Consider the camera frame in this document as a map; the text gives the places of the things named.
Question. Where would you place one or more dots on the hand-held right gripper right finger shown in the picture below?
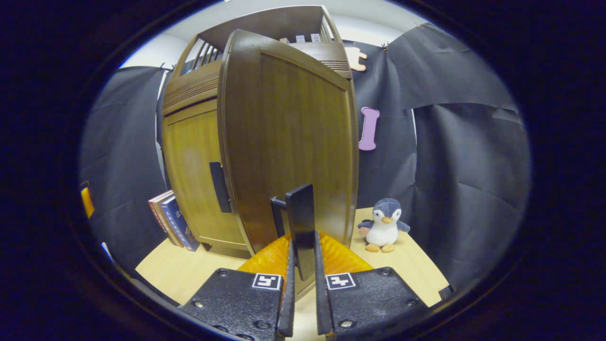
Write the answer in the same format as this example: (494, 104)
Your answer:
(322, 303)

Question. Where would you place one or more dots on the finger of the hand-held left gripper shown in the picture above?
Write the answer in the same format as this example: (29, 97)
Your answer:
(87, 201)

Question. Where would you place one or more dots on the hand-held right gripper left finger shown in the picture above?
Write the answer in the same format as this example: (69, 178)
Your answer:
(288, 303)

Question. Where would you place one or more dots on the wooden double-door shoe cabinet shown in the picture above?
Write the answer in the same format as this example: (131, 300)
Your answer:
(265, 21)

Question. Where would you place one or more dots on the blue book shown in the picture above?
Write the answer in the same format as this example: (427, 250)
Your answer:
(180, 222)

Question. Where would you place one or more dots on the penguin plush toy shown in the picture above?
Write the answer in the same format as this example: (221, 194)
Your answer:
(384, 227)

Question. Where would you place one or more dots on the black backdrop cloth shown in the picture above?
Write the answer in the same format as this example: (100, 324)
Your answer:
(450, 166)

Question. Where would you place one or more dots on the white spine book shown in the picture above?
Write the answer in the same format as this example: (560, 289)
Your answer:
(315, 37)

